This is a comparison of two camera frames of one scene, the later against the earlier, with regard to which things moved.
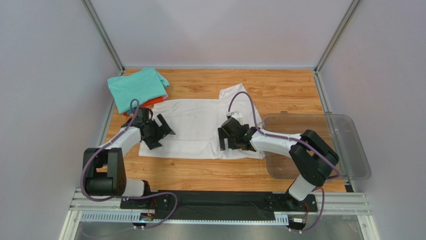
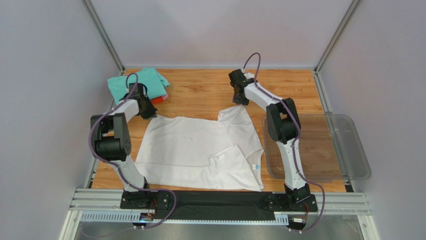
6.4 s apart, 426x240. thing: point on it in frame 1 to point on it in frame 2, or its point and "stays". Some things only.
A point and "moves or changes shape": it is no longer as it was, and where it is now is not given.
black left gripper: (163, 130) to (152, 113)
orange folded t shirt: (151, 102) stays
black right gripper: (227, 136) to (239, 94)
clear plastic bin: (335, 129) stays
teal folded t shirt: (146, 85) stays
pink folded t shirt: (165, 96) stays
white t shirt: (195, 123) moves or changes shape
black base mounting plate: (221, 204) stays
